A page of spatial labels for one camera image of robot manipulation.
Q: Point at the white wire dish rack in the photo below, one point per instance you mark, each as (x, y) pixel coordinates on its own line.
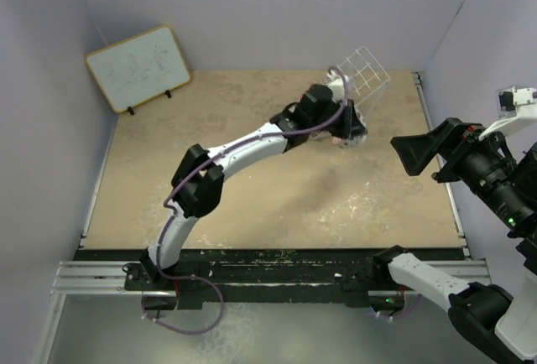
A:
(367, 80)

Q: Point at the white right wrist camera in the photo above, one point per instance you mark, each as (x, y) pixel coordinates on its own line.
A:
(517, 111)

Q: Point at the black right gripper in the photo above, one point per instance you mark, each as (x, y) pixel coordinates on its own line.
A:
(452, 137)

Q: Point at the red patterned bowl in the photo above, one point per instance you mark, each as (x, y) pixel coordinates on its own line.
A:
(355, 140)

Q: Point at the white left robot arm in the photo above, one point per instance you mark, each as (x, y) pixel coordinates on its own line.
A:
(198, 182)

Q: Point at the black front mounting rail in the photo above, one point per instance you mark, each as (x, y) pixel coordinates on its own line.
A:
(263, 276)

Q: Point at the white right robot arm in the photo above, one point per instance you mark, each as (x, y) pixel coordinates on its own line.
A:
(498, 317)

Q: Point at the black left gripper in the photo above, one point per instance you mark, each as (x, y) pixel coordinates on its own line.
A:
(351, 126)

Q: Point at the small framed whiteboard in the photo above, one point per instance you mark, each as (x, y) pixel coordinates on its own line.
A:
(136, 70)

